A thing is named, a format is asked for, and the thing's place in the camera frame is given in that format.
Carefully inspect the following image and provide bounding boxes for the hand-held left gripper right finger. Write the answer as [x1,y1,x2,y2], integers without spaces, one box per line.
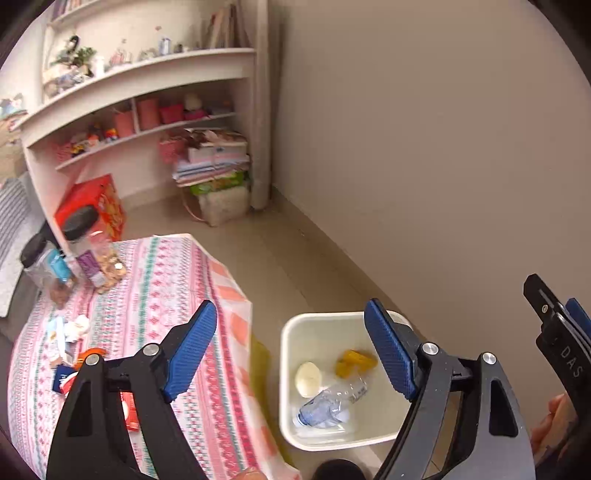
[364,298,536,480]

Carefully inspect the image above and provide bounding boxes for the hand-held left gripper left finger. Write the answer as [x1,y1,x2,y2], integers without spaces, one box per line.
[46,300,218,480]

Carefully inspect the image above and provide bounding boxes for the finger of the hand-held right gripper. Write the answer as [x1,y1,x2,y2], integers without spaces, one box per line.
[523,274,591,344]

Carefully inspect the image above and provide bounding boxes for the white plastic bin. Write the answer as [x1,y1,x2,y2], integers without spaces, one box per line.
[279,311,419,452]

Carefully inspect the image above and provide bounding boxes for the red and white snack packet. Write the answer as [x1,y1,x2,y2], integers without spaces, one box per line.
[117,390,141,432]

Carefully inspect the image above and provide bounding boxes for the person's right hand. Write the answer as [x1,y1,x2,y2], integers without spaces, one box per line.
[531,394,580,462]

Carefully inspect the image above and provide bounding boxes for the yellow crumpled wrapper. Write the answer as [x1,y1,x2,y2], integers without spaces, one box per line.
[335,349,379,377]

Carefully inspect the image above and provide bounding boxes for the pink patterned tablecloth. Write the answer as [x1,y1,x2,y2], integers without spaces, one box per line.
[7,233,301,480]

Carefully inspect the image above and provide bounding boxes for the yellow-green cloth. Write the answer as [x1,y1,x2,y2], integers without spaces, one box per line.
[249,337,296,467]

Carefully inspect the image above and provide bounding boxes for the clear plastic bottle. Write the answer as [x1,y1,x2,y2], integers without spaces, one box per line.
[292,374,372,428]

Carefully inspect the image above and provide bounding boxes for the white round lid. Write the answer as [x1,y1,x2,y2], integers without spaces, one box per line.
[294,362,321,398]

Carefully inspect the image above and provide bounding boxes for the purple label jar black lid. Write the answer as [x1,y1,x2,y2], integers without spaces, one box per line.
[62,206,127,294]

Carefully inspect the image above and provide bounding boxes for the blue wrapper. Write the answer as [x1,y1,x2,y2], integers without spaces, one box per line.
[52,367,77,395]

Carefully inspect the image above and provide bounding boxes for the white storage bag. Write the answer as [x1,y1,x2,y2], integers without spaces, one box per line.
[198,186,251,227]

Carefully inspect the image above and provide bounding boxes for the green packet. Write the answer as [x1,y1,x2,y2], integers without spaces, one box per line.
[189,172,250,195]

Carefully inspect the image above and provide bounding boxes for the blue label jar black lid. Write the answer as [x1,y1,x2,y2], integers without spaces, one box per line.
[19,233,77,308]

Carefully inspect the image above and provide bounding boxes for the red cardboard box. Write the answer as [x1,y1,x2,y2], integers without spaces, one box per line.
[54,174,127,243]

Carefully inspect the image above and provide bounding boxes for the stack of folded cloths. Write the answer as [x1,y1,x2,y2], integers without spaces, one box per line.
[172,129,251,185]

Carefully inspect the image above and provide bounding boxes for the pink basket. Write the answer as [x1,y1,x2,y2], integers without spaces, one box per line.
[158,138,185,164]

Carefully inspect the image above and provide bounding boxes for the grey striped cloth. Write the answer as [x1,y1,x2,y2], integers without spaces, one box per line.
[0,178,44,317]

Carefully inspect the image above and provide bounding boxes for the colourful small toys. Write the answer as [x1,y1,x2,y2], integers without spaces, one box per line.
[55,122,120,160]

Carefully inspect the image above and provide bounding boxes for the plush toy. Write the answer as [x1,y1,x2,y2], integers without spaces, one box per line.
[184,93,208,121]

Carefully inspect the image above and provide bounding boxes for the white shelf unit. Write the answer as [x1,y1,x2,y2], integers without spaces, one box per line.
[18,0,271,259]

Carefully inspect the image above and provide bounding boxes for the small green plant decoration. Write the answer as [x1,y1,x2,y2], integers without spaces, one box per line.
[51,34,95,75]

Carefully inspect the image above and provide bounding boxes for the row of books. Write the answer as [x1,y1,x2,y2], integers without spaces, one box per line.
[205,2,252,49]

